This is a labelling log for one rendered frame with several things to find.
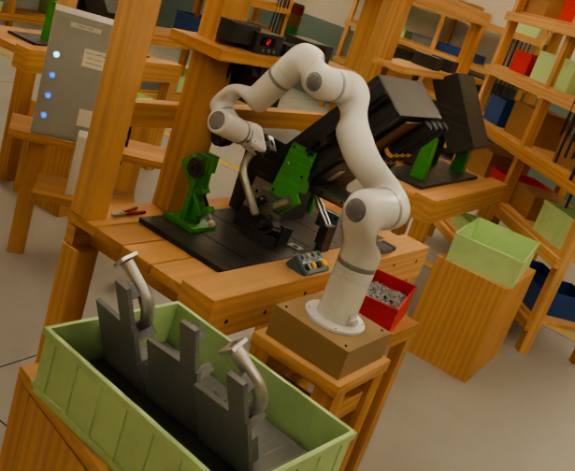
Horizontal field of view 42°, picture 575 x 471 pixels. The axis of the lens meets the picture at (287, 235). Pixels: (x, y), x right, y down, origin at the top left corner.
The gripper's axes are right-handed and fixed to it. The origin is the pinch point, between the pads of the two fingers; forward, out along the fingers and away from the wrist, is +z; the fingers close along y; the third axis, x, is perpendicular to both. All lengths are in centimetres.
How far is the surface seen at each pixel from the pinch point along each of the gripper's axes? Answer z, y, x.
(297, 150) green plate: 13.2, -1.1, -6.1
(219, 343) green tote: -64, -76, -6
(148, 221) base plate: -21, -20, 41
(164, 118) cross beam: -17.0, 17.5, 29.5
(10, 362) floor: 2, -46, 139
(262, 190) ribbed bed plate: 15.6, -9.5, 12.9
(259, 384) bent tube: -100, -93, -36
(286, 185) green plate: 13.4, -12.2, 1.4
